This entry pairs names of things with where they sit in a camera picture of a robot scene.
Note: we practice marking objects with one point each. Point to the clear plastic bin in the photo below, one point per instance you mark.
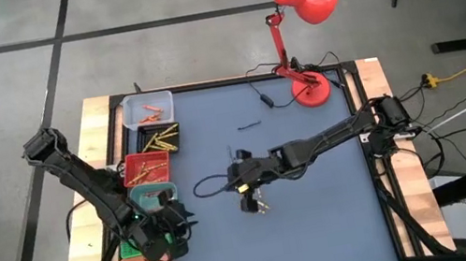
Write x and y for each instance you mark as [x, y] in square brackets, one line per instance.
[134, 104]

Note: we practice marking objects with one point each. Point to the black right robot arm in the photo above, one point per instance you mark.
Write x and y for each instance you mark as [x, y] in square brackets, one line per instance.
[333, 132]

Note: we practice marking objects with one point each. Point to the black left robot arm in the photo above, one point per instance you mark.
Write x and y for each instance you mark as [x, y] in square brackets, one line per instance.
[90, 183]

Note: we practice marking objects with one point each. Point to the black table frame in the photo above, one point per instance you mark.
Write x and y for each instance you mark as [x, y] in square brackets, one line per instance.
[225, 82]

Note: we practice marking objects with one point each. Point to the brown crayon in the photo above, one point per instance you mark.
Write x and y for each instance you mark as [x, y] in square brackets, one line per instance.
[155, 193]

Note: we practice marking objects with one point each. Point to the red plastic basket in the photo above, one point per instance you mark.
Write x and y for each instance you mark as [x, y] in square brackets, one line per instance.
[129, 164]

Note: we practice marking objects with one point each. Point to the black plastic basket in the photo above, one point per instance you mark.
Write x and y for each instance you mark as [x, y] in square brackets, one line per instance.
[140, 130]

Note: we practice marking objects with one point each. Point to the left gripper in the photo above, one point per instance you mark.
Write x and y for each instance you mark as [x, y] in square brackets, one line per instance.
[166, 229]

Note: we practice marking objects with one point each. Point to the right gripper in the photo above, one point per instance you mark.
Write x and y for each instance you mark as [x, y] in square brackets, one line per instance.
[256, 171]

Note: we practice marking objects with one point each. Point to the orange crayon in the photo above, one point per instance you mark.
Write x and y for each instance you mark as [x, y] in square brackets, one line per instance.
[139, 178]
[156, 166]
[141, 168]
[157, 179]
[154, 115]
[152, 108]
[147, 119]

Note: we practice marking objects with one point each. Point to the blue crayon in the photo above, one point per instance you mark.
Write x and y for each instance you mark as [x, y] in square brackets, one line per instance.
[229, 152]

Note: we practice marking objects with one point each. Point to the teal plastic bin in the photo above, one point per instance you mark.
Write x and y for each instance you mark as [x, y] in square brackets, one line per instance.
[139, 191]

